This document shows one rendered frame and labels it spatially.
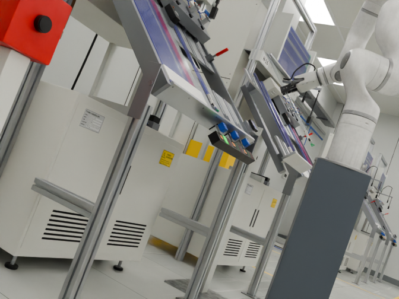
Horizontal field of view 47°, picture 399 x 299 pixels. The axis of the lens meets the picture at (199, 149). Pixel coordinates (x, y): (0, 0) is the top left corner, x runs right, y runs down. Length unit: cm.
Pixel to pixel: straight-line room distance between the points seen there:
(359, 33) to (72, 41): 228
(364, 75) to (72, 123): 99
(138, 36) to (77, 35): 225
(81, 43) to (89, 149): 217
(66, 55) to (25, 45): 252
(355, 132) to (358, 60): 24
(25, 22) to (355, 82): 106
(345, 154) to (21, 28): 106
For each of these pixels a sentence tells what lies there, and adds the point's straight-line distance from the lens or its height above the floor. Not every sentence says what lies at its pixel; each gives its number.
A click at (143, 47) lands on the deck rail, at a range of 144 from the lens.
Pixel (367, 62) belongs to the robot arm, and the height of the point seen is 106.
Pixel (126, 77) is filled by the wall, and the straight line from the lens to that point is 416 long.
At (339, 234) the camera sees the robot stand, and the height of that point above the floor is 49.
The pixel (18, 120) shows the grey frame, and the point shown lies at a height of 46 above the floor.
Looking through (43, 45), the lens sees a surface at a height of 66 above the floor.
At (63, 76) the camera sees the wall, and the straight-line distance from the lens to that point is 367.
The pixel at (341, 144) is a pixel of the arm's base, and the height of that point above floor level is 77.
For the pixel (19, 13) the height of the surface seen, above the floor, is 69.
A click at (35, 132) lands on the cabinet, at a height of 45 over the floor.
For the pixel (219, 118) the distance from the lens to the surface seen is 163.
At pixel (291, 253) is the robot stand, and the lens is 156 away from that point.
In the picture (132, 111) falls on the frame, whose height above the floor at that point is 60.
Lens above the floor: 49
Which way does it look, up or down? 4 degrees up
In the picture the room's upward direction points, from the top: 21 degrees clockwise
